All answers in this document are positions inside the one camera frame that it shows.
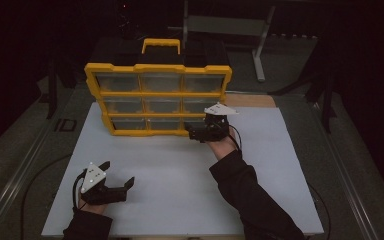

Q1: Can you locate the black stand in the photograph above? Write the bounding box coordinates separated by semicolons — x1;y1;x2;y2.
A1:
268;49;336;134
44;57;60;120

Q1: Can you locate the long black cable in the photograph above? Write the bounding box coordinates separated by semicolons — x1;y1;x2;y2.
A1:
307;184;332;240
19;153;73;240

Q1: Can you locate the hand-held gripper cable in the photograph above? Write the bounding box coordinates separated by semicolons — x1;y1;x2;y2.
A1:
225;123;244;158
72;169;88;213

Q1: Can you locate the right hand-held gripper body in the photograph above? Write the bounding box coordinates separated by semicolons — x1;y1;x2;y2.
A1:
188;102;240;144

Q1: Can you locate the clear plastic drawer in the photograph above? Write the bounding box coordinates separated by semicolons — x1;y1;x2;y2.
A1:
182;117;207;132

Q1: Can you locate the grid of clear drawers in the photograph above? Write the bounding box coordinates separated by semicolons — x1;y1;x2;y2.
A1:
94;72;226;131

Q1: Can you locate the right hand-held gripper cable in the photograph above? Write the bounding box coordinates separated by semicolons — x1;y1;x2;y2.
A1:
225;123;244;158

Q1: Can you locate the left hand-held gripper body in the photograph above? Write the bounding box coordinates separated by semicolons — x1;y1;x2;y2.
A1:
79;162;128;206

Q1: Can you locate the left hand-held gripper cable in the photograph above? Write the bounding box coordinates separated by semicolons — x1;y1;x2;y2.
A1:
72;169;88;213

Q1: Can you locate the person's right hand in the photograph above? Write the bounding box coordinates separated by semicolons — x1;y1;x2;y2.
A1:
205;127;241;162

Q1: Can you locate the yellow black drawer organizer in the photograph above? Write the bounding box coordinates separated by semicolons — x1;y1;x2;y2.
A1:
83;37;233;138

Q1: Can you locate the metal floor rail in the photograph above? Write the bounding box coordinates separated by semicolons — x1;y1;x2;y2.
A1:
309;99;381;240
0;96;78;240

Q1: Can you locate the grey metal stand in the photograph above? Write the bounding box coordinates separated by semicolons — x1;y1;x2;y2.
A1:
168;0;276;83

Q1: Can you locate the wooden board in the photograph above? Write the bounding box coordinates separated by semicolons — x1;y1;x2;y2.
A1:
224;93;277;108

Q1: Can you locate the person's left hand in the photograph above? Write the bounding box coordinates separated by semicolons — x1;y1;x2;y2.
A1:
76;199;110;216

